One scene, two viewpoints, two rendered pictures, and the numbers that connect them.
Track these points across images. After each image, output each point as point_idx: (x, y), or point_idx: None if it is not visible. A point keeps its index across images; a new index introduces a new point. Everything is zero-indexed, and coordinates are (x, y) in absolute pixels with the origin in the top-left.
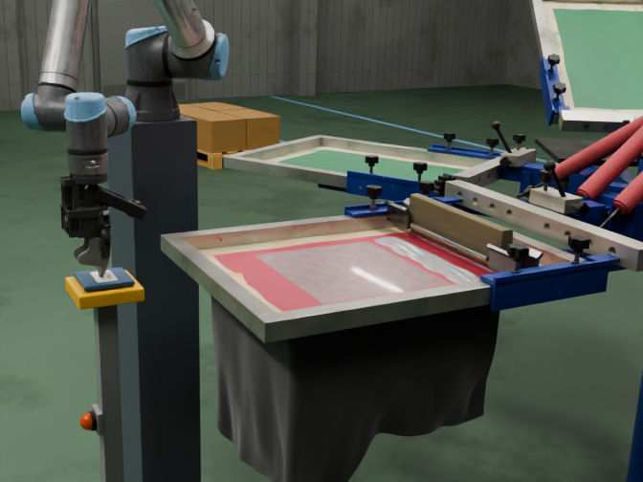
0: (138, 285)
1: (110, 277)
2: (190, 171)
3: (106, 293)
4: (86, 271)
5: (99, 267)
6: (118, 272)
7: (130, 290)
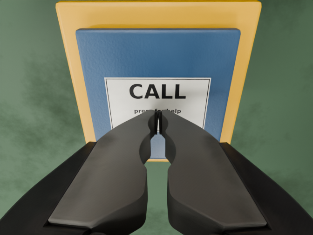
0: (227, 12)
1: (179, 93)
2: None
3: (235, 111)
4: (97, 134)
5: (162, 134)
6: (132, 58)
7: (251, 48)
